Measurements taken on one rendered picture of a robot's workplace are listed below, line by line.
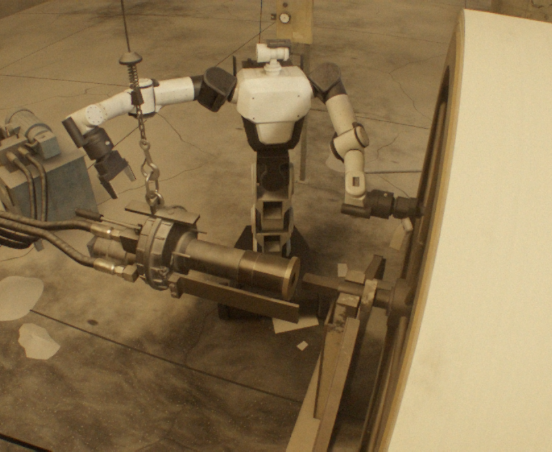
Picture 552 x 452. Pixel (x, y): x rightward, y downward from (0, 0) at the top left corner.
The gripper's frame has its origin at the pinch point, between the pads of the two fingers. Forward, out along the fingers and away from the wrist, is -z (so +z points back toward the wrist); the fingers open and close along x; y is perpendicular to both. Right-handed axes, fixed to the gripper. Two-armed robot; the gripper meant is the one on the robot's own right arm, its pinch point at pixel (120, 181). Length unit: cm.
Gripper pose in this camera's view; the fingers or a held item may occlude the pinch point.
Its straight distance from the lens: 156.0
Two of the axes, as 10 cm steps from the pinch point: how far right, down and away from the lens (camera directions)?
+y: 8.6, -1.4, -5.0
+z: -4.0, -7.9, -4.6
